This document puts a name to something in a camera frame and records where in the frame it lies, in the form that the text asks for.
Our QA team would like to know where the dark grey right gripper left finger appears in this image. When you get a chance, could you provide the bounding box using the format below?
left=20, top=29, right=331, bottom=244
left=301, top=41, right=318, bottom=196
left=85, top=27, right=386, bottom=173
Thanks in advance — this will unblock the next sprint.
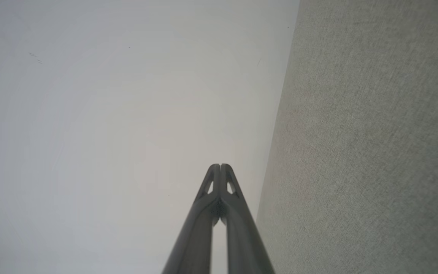
left=162, top=164, right=222, bottom=274

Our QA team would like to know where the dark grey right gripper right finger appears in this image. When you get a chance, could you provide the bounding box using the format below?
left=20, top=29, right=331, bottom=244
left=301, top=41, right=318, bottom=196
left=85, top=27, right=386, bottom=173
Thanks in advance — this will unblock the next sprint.
left=221, top=164, right=276, bottom=274

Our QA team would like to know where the grey fabric sofa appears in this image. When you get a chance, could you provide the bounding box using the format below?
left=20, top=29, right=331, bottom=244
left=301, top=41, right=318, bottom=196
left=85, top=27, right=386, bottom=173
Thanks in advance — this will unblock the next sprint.
left=256, top=0, right=438, bottom=274

